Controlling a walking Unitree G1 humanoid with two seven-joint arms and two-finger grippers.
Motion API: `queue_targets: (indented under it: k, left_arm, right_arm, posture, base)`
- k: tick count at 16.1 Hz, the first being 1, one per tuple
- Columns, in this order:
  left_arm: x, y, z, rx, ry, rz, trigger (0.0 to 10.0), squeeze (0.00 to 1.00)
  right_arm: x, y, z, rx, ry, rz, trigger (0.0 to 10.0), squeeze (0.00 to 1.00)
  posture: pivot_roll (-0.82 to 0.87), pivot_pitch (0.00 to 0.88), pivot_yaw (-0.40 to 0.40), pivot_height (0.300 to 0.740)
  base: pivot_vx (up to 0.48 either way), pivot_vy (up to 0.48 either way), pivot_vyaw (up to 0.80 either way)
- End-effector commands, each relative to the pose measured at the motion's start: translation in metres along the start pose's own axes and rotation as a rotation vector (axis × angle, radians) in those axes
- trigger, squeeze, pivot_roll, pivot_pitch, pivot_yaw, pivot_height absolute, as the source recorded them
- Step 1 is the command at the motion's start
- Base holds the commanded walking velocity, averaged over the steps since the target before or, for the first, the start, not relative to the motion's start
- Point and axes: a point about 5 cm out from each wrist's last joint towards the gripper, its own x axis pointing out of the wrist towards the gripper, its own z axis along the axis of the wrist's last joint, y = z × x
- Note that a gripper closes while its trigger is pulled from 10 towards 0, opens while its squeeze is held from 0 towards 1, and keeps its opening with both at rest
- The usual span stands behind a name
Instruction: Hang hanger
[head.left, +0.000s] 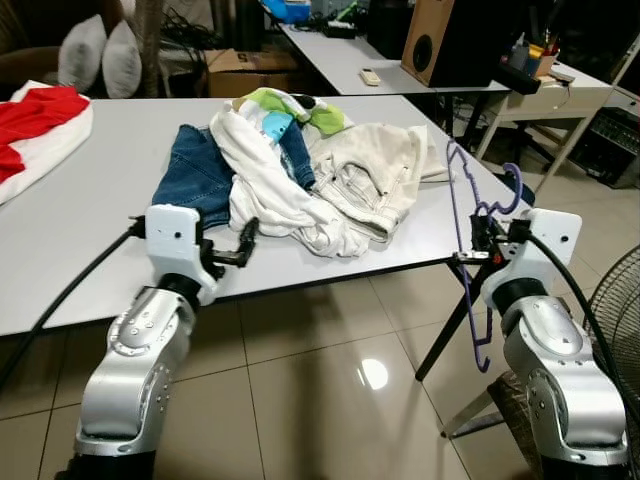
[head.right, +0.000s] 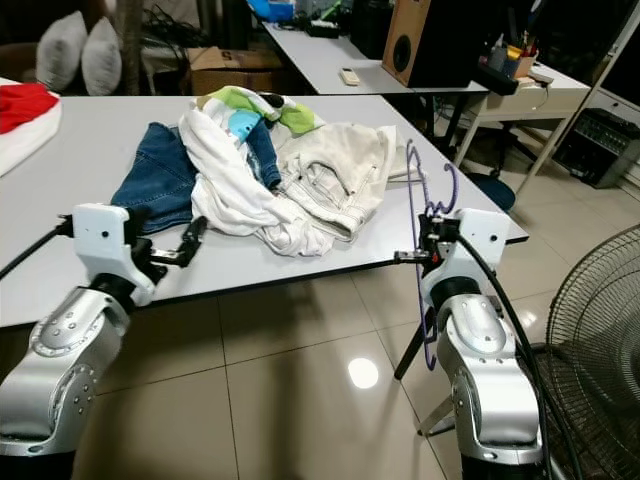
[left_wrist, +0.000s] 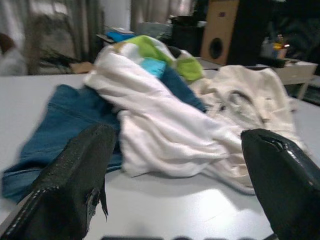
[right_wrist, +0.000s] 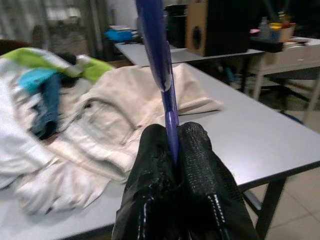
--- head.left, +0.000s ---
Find long white desk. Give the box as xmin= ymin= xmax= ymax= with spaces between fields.
xmin=280 ymin=20 xmax=483 ymax=99

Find blue plastic container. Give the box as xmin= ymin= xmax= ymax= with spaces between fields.
xmin=262 ymin=0 xmax=313 ymax=24

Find beige desk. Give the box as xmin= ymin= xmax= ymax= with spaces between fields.
xmin=478 ymin=62 xmax=629 ymax=196

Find cream trousers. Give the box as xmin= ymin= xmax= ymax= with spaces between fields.
xmin=305 ymin=122 xmax=453 ymax=243

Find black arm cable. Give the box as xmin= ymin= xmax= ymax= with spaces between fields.
xmin=0 ymin=222 xmax=149 ymax=389
xmin=525 ymin=232 xmax=640 ymax=421

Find large white table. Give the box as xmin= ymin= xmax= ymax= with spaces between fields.
xmin=0 ymin=95 xmax=538 ymax=383

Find black desk device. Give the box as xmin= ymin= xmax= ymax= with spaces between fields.
xmin=495 ymin=60 xmax=548 ymax=97

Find brown wooden post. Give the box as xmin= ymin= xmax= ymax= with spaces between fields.
xmin=133 ymin=0 xmax=163 ymax=99

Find red garment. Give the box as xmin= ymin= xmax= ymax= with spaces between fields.
xmin=0 ymin=85 xmax=91 ymax=186

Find white cloth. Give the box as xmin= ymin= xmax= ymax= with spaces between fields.
xmin=0 ymin=80 xmax=96 ymax=207

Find purple clothes hanger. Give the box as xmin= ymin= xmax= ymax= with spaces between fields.
xmin=444 ymin=138 xmax=527 ymax=374

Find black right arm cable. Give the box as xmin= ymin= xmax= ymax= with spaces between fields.
xmin=525 ymin=232 xmax=640 ymax=421

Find grey pillow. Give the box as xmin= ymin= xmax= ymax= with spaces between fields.
xmin=102 ymin=20 xmax=144 ymax=99
xmin=57 ymin=14 xmax=109 ymax=94

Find plain white garment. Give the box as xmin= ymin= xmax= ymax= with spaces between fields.
xmin=208 ymin=100 xmax=373 ymax=259

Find black standing fan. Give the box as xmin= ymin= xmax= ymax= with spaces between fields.
xmin=583 ymin=243 xmax=640 ymax=446

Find wooden loudspeaker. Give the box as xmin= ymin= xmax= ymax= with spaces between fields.
xmin=401 ymin=0 xmax=513 ymax=89

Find pen holder with pens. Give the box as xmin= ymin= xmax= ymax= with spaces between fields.
xmin=522 ymin=35 xmax=563 ymax=81

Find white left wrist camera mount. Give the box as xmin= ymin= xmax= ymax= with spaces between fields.
xmin=144 ymin=204 xmax=223 ymax=307

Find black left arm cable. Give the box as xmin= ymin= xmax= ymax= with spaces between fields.
xmin=0 ymin=222 xmax=149 ymax=389

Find black audio amplifier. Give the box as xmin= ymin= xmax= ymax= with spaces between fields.
xmin=568 ymin=106 xmax=640 ymax=191

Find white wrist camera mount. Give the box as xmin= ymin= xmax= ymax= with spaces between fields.
xmin=484 ymin=208 xmax=584 ymax=313
xmin=144 ymin=204 xmax=223 ymax=307

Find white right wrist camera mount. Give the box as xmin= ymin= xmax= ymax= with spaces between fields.
xmin=484 ymin=208 xmax=584 ymax=313

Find plain cardboard box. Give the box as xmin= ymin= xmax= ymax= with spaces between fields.
xmin=205 ymin=48 xmax=303 ymax=99

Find white shirt teal green print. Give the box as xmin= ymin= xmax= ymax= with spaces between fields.
xmin=232 ymin=87 xmax=353 ymax=143

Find blue jeans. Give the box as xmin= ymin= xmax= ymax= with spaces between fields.
xmin=150 ymin=122 xmax=319 ymax=233

